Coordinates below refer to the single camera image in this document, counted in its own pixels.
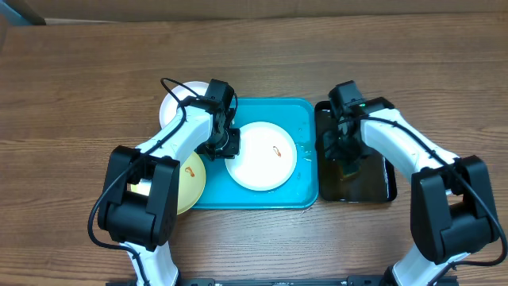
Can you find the teal plastic tray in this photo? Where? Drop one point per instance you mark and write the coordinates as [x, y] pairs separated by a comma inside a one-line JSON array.
[[296, 116]]

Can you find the green yellow sponge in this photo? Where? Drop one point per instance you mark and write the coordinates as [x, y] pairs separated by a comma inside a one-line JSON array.
[[350, 169]]

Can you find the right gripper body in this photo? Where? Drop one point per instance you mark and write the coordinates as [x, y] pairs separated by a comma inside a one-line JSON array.
[[345, 147]]

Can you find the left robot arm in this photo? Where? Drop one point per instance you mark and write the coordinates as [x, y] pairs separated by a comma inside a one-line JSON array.
[[138, 206]]

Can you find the white plate upper left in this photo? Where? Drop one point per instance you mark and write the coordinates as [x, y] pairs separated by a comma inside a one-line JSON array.
[[168, 107]]

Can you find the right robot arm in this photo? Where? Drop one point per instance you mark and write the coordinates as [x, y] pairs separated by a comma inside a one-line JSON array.
[[452, 207]]

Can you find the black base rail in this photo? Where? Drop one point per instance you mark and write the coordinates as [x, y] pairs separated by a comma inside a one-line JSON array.
[[361, 280]]

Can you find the yellow plate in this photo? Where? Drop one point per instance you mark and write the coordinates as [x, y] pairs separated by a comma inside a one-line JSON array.
[[190, 182]]

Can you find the white plate with stain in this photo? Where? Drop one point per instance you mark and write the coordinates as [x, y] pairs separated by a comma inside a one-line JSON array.
[[267, 157]]

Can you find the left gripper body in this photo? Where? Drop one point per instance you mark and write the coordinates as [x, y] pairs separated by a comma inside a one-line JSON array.
[[225, 147]]

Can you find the black water tray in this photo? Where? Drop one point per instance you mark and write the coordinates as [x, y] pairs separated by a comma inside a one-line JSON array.
[[375, 183]]

